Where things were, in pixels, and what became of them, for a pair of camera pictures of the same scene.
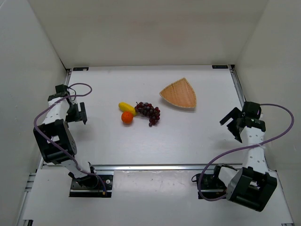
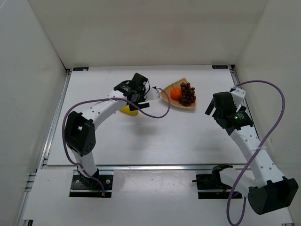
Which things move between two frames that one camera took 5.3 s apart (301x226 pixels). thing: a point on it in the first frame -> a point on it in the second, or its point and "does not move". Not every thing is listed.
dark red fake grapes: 147,109 -> 187,93
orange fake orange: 127,117 -> 176,93
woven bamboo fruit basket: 180,92 does not move
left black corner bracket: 81,68 does not move
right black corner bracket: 219,66 does not move
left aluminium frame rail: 27,195 does not move
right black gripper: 235,123 -> 217,112
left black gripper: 78,112 -> 138,104
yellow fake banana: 125,107 does not move
